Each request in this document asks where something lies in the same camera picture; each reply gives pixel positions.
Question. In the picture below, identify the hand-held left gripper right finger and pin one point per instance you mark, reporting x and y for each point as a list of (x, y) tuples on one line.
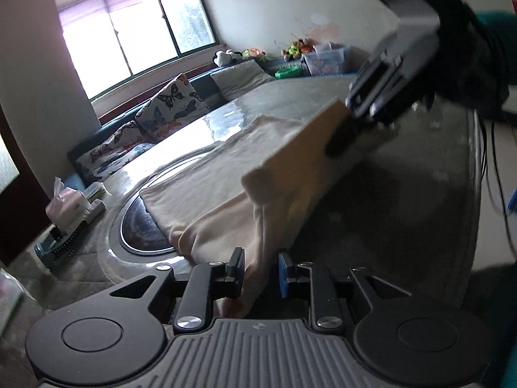
[(284, 275)]

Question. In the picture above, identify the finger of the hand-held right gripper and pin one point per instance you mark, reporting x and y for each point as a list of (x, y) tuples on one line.
[(341, 139)]

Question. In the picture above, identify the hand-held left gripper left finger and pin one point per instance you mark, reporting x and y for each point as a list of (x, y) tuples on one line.
[(236, 268)]

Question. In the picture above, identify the cream garment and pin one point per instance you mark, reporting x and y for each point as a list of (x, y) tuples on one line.
[(226, 178)]

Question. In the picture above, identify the clear plastic storage box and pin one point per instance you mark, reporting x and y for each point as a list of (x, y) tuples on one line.
[(325, 60)]

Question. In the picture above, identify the green plastic basin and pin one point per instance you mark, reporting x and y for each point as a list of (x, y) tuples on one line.
[(289, 72)]

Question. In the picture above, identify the group of small plush toys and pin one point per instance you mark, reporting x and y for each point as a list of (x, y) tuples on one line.
[(297, 47)]

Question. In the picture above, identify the round black cooktop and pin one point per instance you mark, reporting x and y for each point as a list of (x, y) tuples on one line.
[(137, 230)]

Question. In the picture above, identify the grey pillow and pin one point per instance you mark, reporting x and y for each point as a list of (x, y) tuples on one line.
[(238, 79)]

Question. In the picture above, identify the orange green plush toy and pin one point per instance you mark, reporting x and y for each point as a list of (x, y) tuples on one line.
[(253, 52)]

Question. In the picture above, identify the panda plush toy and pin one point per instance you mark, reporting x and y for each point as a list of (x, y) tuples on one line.
[(226, 57)]

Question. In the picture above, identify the grey remote control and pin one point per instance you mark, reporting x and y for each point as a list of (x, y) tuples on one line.
[(95, 201)]

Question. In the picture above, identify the square butterfly print pillow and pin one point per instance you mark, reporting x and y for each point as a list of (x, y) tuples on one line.
[(169, 109)]

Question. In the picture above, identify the butterfly pillow left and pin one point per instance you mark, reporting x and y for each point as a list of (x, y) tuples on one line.
[(109, 149)]

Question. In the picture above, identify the opened white tissue pack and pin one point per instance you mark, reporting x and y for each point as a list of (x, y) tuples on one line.
[(66, 206)]

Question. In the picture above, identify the blue object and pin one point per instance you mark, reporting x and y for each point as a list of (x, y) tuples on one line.
[(513, 202)]

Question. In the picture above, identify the blue and black device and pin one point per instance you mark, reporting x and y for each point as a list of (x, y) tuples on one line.
[(52, 246)]

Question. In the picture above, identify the dark wooden door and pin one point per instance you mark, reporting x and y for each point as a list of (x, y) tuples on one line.
[(24, 218)]

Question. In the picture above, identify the window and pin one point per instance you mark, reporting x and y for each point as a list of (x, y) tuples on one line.
[(137, 36)]

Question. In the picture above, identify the soft tissue pack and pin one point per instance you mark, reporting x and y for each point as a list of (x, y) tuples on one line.
[(8, 299)]

